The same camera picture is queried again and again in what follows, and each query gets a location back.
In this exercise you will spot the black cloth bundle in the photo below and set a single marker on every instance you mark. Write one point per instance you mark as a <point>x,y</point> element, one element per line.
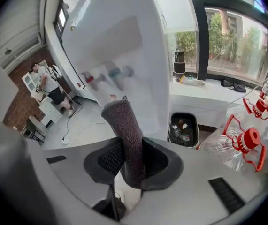
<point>235,87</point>

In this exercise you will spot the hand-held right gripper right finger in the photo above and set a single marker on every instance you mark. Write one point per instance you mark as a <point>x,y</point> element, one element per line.
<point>190,189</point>

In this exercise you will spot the round ceiling fixture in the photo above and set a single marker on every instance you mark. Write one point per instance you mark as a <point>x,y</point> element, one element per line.
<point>8,51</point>

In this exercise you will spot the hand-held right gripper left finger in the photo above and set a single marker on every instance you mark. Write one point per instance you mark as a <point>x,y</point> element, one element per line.
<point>77,172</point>

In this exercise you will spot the white power strip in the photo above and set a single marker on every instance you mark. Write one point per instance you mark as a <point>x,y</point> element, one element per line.
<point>64,141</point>

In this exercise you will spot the black window frame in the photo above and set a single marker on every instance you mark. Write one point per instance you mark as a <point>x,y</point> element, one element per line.
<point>200,32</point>

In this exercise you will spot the clear plastic bag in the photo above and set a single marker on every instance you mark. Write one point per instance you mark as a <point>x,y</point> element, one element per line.
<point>192,81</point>

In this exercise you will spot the white hutch cabinet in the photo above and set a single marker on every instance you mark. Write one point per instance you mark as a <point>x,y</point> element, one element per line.
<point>47,109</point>

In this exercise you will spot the small bottle with red label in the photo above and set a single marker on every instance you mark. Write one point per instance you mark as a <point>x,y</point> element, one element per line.
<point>267,87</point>

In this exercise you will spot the white water dispenser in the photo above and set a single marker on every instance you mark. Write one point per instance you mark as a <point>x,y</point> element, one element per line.
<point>124,43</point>

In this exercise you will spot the black thermos bottle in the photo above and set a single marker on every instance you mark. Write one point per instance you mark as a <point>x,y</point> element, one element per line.
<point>179,65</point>

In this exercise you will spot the grey wiping cloth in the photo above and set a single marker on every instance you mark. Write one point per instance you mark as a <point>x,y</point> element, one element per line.
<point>127,135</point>

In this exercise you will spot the black trash bin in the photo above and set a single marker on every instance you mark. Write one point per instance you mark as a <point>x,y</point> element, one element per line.
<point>183,130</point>

